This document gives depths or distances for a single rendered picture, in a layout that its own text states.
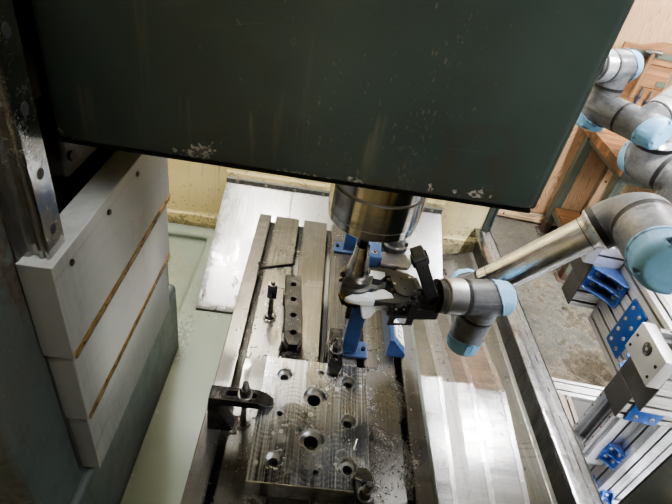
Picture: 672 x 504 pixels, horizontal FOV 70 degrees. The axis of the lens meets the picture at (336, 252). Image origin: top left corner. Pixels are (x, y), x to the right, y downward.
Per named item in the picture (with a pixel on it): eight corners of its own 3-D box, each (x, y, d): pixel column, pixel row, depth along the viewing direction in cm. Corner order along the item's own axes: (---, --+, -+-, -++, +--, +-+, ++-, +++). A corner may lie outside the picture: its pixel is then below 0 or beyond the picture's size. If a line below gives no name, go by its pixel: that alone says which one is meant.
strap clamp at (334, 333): (336, 357, 124) (346, 316, 115) (334, 401, 113) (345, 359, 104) (323, 356, 124) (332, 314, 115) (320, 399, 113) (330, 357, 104)
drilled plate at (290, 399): (362, 381, 114) (366, 367, 111) (365, 506, 91) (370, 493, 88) (265, 369, 112) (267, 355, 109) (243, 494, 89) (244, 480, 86)
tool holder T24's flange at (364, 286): (335, 273, 94) (337, 263, 93) (364, 272, 96) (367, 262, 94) (344, 295, 89) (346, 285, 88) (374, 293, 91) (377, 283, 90)
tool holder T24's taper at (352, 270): (342, 266, 92) (348, 238, 88) (364, 265, 93) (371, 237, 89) (349, 281, 89) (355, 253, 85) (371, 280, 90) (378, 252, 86)
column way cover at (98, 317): (176, 304, 130) (167, 123, 99) (105, 475, 92) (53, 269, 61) (158, 301, 129) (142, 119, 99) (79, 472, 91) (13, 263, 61)
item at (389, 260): (409, 257, 111) (410, 254, 110) (412, 272, 107) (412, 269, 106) (379, 253, 110) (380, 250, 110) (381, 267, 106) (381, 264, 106)
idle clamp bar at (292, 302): (299, 292, 141) (302, 275, 138) (300, 362, 121) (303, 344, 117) (282, 291, 140) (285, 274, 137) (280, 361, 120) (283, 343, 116)
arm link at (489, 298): (508, 326, 101) (525, 297, 96) (460, 326, 99) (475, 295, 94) (494, 300, 107) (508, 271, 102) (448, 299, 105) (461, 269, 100)
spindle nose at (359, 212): (320, 190, 88) (330, 129, 81) (402, 195, 91) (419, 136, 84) (334, 243, 75) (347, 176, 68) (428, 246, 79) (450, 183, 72)
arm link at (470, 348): (475, 328, 115) (491, 294, 109) (478, 364, 106) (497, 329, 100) (443, 320, 116) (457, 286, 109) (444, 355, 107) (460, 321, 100)
